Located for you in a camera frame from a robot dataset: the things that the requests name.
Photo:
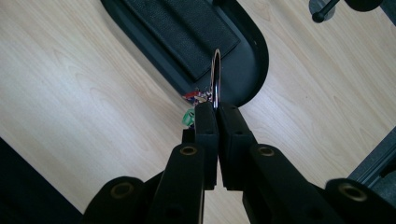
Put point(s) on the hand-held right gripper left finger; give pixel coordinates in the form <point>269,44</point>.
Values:
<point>186,174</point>

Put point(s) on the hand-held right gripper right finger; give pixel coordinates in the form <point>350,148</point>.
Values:
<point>258,177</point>

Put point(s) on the black key holder with tray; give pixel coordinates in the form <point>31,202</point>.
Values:
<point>249,71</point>

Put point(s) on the black rectangular wallet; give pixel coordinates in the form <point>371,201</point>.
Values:
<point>186,34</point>

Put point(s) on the aluminium floor rail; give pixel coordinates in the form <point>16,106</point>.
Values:
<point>378,161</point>

